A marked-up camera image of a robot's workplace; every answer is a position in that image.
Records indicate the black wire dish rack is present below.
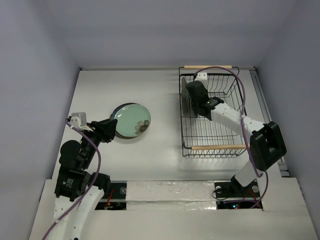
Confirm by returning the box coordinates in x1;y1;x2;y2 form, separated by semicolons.
178;67;246;158

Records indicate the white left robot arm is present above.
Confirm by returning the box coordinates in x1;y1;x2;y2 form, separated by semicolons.
43;113;118;240

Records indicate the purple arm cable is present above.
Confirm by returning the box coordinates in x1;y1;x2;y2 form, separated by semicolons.
39;118;103;240
193;66;270;210

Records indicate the dark teal brown-rimmed plate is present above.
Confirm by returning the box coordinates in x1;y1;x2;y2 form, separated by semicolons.
109;102;152;139

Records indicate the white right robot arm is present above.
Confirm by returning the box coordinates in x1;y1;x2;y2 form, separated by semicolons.
181;80;287;197

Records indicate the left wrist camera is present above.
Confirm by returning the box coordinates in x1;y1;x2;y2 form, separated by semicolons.
69;112;93;132

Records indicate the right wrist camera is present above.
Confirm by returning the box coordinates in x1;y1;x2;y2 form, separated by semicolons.
194;71;208;81

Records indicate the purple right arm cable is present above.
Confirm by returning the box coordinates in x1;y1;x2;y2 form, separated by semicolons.
193;66;270;210

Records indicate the light green plate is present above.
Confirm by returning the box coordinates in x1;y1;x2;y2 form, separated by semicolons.
112;103;152;138

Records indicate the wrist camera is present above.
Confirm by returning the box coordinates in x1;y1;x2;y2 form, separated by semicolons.
194;71;208;81
69;112;93;132

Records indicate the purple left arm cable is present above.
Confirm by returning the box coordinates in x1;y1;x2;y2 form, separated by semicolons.
39;118;103;240

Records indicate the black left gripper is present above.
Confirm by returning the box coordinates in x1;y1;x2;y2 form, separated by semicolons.
81;117;117;167

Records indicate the grey patterned plate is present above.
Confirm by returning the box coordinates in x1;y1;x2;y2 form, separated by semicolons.
181;77;190;117

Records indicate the white blue floral plate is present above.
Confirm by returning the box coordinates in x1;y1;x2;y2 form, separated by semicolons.
188;99;198;118

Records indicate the aluminium rail on table edge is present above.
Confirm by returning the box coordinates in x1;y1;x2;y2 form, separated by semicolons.
249;67;291;178

